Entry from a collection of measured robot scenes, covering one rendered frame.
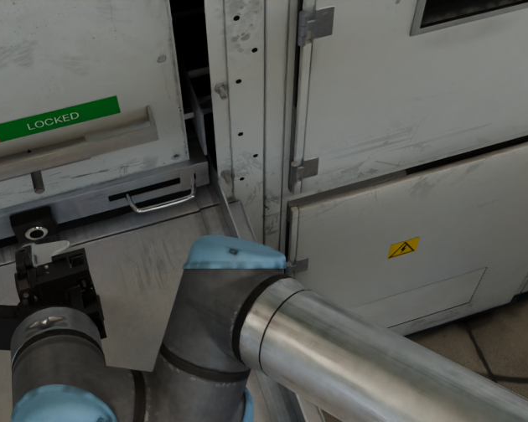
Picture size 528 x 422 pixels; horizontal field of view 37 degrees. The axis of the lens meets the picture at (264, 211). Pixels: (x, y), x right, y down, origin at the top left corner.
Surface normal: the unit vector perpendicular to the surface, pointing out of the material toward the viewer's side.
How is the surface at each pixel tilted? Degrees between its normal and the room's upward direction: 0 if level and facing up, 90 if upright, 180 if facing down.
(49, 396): 28
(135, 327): 0
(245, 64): 90
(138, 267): 0
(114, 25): 90
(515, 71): 90
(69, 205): 90
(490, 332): 0
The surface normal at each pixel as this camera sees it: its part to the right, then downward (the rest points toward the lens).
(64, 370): 0.15, -0.90
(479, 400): -0.11, -0.80
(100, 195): 0.32, 0.80
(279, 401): 0.00, -0.54
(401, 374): -0.27, -0.66
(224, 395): 0.57, 0.31
